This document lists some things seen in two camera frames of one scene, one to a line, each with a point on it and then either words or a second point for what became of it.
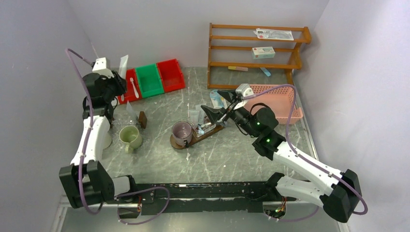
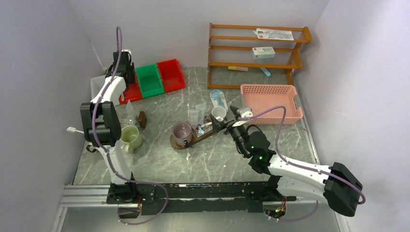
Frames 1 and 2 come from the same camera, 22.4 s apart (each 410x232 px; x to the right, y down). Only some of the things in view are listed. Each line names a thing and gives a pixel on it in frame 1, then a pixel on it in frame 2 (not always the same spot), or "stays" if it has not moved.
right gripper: x=226 y=108 → x=228 y=125
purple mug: x=181 y=131 stays
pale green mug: x=130 y=135 stays
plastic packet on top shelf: x=278 y=35 stays
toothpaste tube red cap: x=193 y=118 stays
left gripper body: x=115 y=86 → x=133 y=71
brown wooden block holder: x=142 y=119 stays
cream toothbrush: x=136 y=93 → x=73 y=129
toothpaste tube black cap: x=202 y=114 stays
